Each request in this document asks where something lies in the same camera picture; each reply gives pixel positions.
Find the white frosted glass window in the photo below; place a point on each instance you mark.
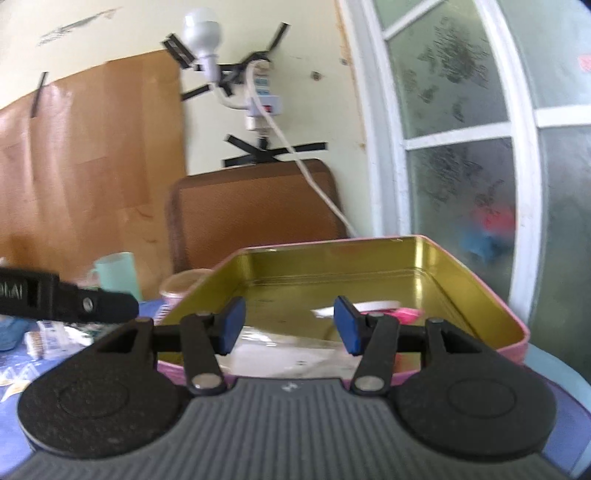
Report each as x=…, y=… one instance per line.
x=378, y=138

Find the white paper cup pink print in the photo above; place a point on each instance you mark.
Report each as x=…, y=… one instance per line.
x=180, y=286

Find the mint green plastic cup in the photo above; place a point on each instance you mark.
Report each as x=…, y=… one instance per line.
x=117, y=274

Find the clear plastic bag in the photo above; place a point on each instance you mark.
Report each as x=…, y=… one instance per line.
x=286, y=346

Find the pink tin box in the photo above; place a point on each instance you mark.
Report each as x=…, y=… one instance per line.
x=323, y=272

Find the white light bulb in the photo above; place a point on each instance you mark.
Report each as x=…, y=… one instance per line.
x=201, y=32

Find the white power strip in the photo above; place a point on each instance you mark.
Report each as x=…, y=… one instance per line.
x=264, y=94

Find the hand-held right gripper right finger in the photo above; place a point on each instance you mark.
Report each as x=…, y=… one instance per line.
x=347, y=325

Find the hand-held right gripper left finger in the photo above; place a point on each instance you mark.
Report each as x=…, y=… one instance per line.
x=231, y=323

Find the brown chair back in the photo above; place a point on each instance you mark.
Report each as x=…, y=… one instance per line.
x=249, y=217

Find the small white tissue packet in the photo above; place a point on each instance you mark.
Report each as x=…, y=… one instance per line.
x=55, y=339

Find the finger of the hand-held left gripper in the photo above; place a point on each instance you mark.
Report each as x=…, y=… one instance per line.
x=101, y=305

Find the black tape cross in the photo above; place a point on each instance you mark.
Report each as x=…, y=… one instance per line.
x=263, y=156

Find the black tape strip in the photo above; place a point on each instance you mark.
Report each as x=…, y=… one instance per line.
x=39, y=94

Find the pink packet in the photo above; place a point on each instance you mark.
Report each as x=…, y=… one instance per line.
x=401, y=314

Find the wood pattern wall sheet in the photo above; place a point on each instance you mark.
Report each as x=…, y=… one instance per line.
x=92, y=161

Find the blue printed tablecloth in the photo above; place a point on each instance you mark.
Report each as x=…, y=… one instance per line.
x=11, y=406

